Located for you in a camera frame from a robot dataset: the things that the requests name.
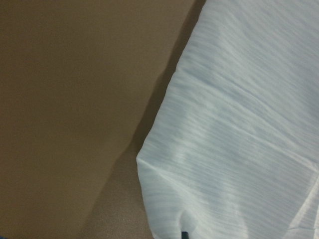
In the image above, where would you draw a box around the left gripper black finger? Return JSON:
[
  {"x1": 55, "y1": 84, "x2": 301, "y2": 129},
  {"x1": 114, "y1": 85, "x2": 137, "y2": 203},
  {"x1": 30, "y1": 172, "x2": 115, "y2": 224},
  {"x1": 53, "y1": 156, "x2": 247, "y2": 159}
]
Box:
[{"x1": 181, "y1": 232, "x2": 188, "y2": 239}]

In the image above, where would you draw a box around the light blue button-up shirt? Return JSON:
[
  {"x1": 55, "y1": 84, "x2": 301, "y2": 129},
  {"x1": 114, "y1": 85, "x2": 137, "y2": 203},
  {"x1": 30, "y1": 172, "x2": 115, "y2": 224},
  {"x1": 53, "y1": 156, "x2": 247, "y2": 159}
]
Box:
[{"x1": 137, "y1": 0, "x2": 319, "y2": 239}]

